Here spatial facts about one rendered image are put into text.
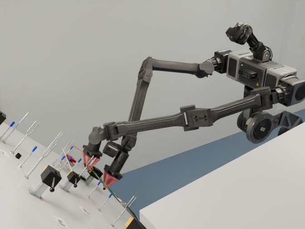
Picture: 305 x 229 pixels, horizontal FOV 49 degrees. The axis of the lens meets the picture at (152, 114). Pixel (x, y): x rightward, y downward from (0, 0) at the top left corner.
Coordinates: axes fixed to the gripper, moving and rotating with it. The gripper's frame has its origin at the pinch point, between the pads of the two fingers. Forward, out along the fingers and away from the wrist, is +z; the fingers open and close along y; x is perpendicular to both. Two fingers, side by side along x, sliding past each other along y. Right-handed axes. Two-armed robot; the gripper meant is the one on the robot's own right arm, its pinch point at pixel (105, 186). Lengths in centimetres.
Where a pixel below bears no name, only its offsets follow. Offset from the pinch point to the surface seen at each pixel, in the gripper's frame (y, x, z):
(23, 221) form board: 68, -61, -7
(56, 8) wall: -113, -37, -74
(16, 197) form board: 57, -61, -7
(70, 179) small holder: 29.9, -35.3, -7.3
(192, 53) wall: -119, 91, -112
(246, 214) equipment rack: 115, -57, -39
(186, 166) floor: -112, 153, -13
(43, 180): 51, -54, -11
